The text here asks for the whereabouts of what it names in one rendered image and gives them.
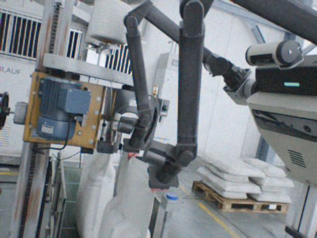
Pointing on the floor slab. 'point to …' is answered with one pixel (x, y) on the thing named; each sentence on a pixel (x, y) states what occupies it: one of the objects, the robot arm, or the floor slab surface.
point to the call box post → (166, 225)
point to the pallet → (225, 204)
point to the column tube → (33, 212)
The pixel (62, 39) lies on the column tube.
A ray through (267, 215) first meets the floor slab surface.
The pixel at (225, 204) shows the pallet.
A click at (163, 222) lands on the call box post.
